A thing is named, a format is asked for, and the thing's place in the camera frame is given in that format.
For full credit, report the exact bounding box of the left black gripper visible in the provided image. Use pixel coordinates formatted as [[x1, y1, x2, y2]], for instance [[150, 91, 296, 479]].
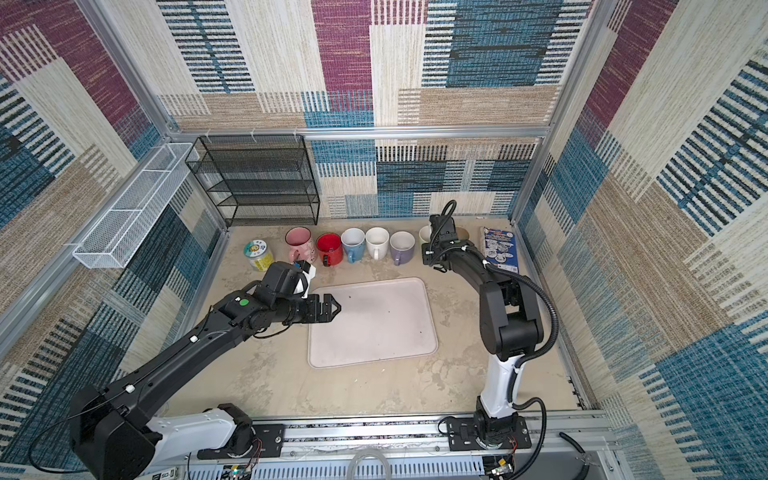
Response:
[[274, 292, 343, 325]]

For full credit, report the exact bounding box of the light green mug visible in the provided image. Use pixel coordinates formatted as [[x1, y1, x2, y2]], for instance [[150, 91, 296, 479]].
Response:
[[418, 225, 432, 244]]

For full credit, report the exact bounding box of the purple mug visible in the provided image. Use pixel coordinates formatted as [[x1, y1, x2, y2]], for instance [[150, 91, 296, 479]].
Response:
[[390, 231, 416, 266]]

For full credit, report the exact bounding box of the white mug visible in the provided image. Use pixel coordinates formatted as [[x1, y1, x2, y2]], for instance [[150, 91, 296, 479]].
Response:
[[365, 227, 390, 261]]

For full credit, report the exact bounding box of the red mug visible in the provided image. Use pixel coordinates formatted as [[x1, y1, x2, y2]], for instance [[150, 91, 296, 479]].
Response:
[[316, 233, 345, 267]]

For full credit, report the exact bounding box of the pink ghost pattern mug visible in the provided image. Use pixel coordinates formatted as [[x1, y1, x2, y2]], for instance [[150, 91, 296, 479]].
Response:
[[285, 226, 317, 263]]

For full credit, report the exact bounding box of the blue mug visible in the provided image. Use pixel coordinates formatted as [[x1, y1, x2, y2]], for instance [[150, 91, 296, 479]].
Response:
[[341, 227, 366, 264]]

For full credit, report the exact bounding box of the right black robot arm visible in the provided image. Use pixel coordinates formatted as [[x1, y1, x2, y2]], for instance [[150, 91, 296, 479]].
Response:
[[421, 214, 559, 448]]

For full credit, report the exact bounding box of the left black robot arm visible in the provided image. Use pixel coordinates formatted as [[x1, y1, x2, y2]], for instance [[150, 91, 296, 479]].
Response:
[[68, 261, 342, 479]]

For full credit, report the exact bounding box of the white plastic tray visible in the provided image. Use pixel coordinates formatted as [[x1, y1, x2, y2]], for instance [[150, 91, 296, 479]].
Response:
[[308, 277, 438, 369]]

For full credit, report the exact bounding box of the yellow green labelled can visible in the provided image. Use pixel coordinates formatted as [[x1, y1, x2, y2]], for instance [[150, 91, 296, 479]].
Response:
[[244, 239, 275, 272]]

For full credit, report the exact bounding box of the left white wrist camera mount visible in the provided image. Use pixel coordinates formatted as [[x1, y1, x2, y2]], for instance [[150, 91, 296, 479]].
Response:
[[294, 260, 317, 298]]

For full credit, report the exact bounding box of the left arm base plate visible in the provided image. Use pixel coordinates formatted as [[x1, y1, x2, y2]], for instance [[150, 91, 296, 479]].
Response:
[[248, 423, 286, 459]]

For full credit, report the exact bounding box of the black wire shelf rack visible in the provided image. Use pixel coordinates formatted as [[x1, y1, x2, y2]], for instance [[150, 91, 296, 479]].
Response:
[[185, 134, 321, 227]]

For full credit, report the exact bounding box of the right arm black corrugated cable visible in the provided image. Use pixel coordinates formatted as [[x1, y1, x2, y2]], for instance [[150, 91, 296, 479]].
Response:
[[429, 199, 560, 480]]

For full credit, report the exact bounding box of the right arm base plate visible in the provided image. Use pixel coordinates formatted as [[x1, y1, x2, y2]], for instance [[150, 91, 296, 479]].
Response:
[[437, 412, 532, 451]]

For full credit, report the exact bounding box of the white mesh wall basket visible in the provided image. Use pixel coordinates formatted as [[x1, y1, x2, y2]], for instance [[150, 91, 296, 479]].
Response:
[[73, 143, 192, 269]]

